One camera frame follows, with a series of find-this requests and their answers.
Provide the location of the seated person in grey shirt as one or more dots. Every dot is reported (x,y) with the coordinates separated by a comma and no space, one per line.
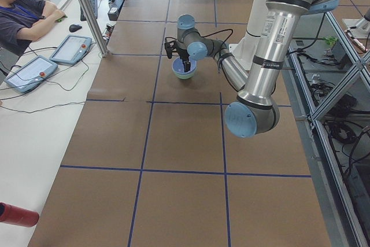
(25,21)

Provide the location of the black computer mouse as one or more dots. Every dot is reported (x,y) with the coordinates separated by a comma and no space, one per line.
(74,27)

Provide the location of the teach pendant tablet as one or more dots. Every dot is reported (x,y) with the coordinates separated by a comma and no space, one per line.
(72,49)
(31,75)

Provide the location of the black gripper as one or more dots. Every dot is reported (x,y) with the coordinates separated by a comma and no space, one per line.
(184,55)

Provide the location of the green bowl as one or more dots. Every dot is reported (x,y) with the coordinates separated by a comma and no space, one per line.
(184,75)

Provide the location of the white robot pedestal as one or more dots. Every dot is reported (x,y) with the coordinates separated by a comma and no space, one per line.
(245,50)

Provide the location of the black desktop computer box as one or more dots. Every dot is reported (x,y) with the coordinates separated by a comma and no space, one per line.
(114,9)

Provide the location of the blue bowl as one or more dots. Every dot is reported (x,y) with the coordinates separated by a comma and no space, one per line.
(179,68)

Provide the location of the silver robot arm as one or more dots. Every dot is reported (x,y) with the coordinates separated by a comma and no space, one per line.
(269,32)

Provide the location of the red cylinder bottle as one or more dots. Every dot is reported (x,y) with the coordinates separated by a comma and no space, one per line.
(17,216)

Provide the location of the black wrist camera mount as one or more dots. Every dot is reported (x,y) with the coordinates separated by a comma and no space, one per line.
(170,46)

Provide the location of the far teach pendant tablet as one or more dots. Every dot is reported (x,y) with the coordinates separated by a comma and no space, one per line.
(72,49)

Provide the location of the aluminium frame post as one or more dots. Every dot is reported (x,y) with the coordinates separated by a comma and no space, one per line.
(94,27)

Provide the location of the near teach pendant tablet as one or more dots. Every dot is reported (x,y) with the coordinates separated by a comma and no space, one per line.
(31,75)

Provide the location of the aluminium side rail frame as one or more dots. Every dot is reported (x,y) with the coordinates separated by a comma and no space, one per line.
(329,82)

